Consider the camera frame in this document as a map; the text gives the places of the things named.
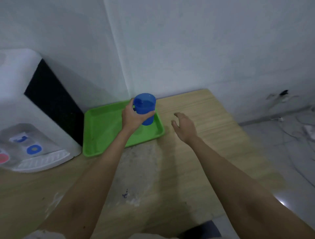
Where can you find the person's left forearm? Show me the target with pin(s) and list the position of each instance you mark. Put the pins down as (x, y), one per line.
(93, 184)

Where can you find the white water dispenser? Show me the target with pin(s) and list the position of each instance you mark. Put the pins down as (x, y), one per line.
(14, 98)

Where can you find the person's right hand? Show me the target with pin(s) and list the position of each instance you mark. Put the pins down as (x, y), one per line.
(185, 129)

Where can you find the wooden table with scraped patch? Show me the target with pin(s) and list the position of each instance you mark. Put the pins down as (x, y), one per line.
(209, 118)

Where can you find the person's dark trouser leg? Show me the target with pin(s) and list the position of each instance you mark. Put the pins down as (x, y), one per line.
(201, 231)

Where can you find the blue plastic cup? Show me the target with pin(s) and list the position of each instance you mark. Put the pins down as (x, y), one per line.
(146, 106)

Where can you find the black wall plug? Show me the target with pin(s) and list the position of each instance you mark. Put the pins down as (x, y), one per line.
(283, 92)

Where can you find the person's left hand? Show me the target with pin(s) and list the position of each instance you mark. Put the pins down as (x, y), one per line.
(130, 120)

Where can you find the white power strip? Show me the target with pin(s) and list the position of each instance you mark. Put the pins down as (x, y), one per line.
(310, 131)

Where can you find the green plastic tray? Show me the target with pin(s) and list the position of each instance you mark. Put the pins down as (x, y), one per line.
(103, 133)

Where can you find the person's white shirt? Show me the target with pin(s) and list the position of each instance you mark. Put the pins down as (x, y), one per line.
(41, 234)

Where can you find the person's right forearm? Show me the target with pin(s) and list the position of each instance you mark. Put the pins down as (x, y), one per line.
(241, 192)

